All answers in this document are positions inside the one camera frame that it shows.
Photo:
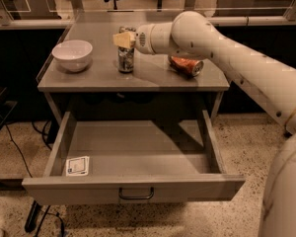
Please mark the white horizontal rail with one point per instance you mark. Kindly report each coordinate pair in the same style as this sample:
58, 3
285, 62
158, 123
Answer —
215, 21

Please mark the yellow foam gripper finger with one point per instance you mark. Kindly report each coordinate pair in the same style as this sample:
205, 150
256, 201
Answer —
125, 39

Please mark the grey metal drawer cabinet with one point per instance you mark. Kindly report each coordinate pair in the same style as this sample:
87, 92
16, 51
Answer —
151, 72

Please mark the open grey top drawer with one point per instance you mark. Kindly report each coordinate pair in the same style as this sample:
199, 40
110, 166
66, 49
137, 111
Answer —
179, 159

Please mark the white label sticker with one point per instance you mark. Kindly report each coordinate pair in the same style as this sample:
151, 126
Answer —
78, 166

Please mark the silver blue redbull can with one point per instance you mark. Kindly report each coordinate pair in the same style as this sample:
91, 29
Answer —
125, 60

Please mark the crushed orange soda can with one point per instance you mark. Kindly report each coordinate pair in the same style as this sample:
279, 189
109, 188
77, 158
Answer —
189, 67

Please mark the black drawer handle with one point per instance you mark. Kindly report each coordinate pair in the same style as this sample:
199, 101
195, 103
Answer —
135, 194

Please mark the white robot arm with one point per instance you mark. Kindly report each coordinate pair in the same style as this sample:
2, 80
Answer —
270, 83

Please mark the white ceramic bowl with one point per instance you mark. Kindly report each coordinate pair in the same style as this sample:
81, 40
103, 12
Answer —
73, 55

